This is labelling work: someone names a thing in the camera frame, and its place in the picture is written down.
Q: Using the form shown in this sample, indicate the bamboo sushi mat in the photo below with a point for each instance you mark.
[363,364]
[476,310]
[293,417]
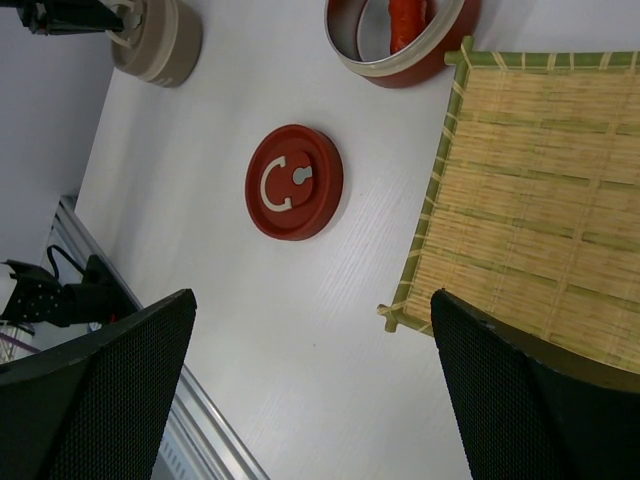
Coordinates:
[531,213]

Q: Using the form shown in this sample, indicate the red sausage toy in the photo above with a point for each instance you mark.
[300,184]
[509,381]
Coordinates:
[409,18]

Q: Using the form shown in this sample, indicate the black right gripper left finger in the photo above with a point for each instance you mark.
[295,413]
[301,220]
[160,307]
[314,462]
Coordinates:
[96,406]

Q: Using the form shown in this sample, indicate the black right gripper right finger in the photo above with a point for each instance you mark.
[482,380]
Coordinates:
[528,409]

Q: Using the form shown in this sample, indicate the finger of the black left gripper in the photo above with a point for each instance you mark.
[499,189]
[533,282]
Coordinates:
[67,17]

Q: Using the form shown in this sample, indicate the red steel lunch box bowl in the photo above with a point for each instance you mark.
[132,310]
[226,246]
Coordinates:
[359,32]

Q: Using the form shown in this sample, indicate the red round lid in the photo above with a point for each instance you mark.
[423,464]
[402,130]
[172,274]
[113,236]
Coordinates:
[294,183]

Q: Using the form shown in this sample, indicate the taupe round lid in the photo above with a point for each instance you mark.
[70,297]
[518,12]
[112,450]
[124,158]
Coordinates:
[160,42]

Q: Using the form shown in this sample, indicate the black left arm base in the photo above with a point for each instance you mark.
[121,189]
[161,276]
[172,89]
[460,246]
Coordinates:
[98,298]

